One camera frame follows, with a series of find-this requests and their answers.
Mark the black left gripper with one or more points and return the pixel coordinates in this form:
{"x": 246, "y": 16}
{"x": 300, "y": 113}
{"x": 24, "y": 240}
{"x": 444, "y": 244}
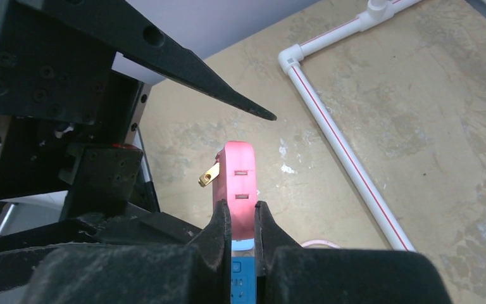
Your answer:
{"x": 68, "y": 122}

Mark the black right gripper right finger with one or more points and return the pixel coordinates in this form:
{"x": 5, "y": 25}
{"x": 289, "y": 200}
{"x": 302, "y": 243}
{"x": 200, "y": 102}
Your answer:
{"x": 289, "y": 273}

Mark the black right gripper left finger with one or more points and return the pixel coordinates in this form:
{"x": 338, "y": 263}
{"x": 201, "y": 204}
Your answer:
{"x": 195, "y": 272}

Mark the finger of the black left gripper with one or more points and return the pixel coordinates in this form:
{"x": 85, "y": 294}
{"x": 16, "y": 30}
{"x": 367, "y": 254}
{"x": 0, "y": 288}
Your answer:
{"x": 163, "y": 54}

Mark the white PVC pipe frame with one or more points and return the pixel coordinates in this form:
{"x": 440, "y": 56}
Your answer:
{"x": 400, "y": 94}

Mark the light blue USB charger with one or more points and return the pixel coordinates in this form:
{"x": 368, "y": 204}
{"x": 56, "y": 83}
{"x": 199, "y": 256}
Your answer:
{"x": 243, "y": 245}

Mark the pink small charger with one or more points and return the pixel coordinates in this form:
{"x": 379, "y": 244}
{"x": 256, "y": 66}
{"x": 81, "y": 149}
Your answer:
{"x": 233, "y": 179}

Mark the blue cube socket adapter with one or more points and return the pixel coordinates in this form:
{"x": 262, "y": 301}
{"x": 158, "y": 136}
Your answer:
{"x": 243, "y": 280}

